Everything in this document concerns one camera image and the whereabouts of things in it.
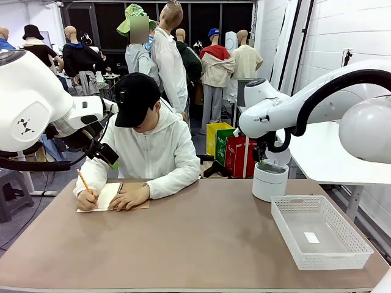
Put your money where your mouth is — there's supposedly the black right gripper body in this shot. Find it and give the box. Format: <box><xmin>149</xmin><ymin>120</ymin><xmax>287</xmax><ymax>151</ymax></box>
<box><xmin>252</xmin><ymin>137</ymin><xmax>270</xmax><ymax>162</ymax></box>

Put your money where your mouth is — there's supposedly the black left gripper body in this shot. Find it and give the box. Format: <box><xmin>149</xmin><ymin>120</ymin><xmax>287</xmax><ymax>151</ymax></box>
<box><xmin>86</xmin><ymin>140</ymin><xmax>120</xmax><ymax>166</ymax></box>

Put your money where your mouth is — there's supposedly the spiral notebook with brown cover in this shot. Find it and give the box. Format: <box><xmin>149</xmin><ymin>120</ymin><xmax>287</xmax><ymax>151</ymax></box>
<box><xmin>76</xmin><ymin>182</ymin><xmax>151</xmax><ymax>212</ymax></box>

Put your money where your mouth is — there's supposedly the orange pencil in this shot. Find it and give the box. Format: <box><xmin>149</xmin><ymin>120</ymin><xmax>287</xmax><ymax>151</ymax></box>
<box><xmin>76</xmin><ymin>168</ymin><xmax>99</xmax><ymax>209</ymax></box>

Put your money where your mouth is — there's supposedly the person's right forearm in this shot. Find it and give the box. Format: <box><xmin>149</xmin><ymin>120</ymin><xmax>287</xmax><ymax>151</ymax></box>
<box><xmin>73</xmin><ymin>157</ymin><xmax>122</xmax><ymax>198</ymax></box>

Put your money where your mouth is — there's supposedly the person's left forearm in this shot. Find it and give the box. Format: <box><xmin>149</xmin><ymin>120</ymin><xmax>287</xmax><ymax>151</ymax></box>
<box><xmin>145</xmin><ymin>164</ymin><xmax>202</xmax><ymax>201</ymax></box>

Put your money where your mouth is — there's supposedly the person's left hand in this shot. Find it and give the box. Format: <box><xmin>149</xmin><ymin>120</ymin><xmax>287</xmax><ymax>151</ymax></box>
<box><xmin>108</xmin><ymin>184</ymin><xmax>151</xmax><ymax>212</ymax></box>

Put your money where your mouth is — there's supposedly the person's right hand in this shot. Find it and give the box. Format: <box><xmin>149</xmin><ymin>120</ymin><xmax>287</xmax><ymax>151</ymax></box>
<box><xmin>76</xmin><ymin>189</ymin><xmax>101</xmax><ymax>212</ymax></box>

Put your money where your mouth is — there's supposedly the red recycling bag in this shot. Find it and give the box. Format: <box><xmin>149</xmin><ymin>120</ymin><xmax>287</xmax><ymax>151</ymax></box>
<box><xmin>225</xmin><ymin>136</ymin><xmax>258</xmax><ymax>179</ymax></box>

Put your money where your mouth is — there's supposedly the white lidded trash bin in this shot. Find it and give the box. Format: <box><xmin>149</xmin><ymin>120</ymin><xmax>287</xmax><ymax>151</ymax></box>
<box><xmin>252</xmin><ymin>150</ymin><xmax>291</xmax><ymax>203</ymax></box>

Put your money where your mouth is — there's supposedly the green recycling bag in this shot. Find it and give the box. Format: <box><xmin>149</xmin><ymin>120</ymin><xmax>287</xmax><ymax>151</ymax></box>
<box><xmin>215</xmin><ymin>128</ymin><xmax>243</xmax><ymax>167</ymax></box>

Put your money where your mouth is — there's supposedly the person in white jacket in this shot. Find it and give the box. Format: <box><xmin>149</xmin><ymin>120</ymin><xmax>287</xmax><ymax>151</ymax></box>
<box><xmin>73</xmin><ymin>99</ymin><xmax>202</xmax><ymax>201</ymax></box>

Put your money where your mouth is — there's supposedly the black and wood stand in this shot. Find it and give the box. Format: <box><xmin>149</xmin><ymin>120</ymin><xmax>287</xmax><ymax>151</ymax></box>
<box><xmin>202</xmin><ymin>154</ymin><xmax>230</xmax><ymax>179</ymax></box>

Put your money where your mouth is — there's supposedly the yellow recycling bag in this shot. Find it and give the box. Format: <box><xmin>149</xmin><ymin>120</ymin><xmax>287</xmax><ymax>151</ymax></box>
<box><xmin>206</xmin><ymin>121</ymin><xmax>235</xmax><ymax>156</ymax></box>

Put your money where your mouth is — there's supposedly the grey cabinet box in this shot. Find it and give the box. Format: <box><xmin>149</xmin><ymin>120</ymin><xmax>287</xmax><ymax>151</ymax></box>
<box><xmin>237</xmin><ymin>79</ymin><xmax>247</xmax><ymax>107</ymax></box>

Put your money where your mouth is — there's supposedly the white desk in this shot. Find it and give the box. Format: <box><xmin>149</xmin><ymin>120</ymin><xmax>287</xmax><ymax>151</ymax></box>
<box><xmin>274</xmin><ymin>121</ymin><xmax>391</xmax><ymax>223</ymax></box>

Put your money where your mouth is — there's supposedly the black baseball cap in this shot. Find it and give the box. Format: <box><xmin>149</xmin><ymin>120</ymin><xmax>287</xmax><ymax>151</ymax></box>
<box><xmin>114</xmin><ymin>72</ymin><xmax>161</xmax><ymax>128</ymax></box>

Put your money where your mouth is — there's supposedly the mannequin in cream shirt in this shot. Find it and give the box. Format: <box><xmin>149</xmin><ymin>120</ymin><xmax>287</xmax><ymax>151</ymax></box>
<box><xmin>231</xmin><ymin>29</ymin><xmax>265</xmax><ymax>81</ymax></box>

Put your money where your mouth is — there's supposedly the small white rectangular label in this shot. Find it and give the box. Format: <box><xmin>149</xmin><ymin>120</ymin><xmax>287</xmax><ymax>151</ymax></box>
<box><xmin>303</xmin><ymin>231</ymin><xmax>321</xmax><ymax>244</ymax></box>

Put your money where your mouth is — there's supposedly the mannequin in red beige jacket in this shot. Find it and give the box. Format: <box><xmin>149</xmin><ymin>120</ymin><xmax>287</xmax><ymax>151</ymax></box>
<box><xmin>199</xmin><ymin>27</ymin><xmax>236</xmax><ymax>136</ymax></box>

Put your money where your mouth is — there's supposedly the mannequin in black hoodie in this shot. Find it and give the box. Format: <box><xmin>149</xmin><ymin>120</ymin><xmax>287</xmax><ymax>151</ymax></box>
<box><xmin>62</xmin><ymin>25</ymin><xmax>106</xmax><ymax>94</ymax></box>

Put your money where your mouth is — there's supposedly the figure with green checked hat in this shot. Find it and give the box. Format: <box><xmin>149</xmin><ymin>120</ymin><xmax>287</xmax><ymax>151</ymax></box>
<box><xmin>116</xmin><ymin>3</ymin><xmax>160</xmax><ymax>88</ymax></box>

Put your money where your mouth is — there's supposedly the grey plastic stool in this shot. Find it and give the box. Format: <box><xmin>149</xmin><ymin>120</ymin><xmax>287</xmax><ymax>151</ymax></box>
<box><xmin>0</xmin><ymin>167</ymin><xmax>35</xmax><ymax>223</ymax></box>

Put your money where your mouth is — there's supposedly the tall mannequin in white shirt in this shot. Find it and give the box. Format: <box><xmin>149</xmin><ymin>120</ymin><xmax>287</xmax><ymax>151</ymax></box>
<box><xmin>151</xmin><ymin>0</ymin><xmax>189</xmax><ymax>121</ymax></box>

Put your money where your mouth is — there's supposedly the mannequin in dark green jacket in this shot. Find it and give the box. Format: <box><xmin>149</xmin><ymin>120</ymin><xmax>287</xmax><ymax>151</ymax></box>
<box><xmin>175</xmin><ymin>28</ymin><xmax>203</xmax><ymax>92</ymax></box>

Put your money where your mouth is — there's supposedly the white oval device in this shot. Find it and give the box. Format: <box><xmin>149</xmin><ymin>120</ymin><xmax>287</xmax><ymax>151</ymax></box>
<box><xmin>225</xmin><ymin>31</ymin><xmax>238</xmax><ymax>51</ymax></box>

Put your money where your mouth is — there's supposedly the mannequin with black bucket hat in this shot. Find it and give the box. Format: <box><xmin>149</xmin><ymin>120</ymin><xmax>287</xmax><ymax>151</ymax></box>
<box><xmin>21</xmin><ymin>24</ymin><xmax>65</xmax><ymax>76</ymax></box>

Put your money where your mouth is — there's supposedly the white perforated plastic basket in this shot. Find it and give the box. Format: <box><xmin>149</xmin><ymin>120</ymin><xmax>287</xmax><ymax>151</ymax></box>
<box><xmin>271</xmin><ymin>195</ymin><xmax>375</xmax><ymax>271</ymax></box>

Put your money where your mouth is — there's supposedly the mannequin in blue shirt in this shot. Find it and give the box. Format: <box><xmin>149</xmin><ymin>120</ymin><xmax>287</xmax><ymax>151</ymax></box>
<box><xmin>0</xmin><ymin>26</ymin><xmax>16</xmax><ymax>51</ymax></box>

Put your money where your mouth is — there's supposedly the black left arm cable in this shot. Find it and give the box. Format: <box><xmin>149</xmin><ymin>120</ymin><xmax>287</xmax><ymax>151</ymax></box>
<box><xmin>0</xmin><ymin>105</ymin><xmax>112</xmax><ymax>172</ymax></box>

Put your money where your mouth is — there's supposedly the white table leg frame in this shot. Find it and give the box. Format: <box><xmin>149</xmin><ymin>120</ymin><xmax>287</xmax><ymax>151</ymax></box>
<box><xmin>16</xmin><ymin>151</ymin><xmax>59</xmax><ymax>197</ymax></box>

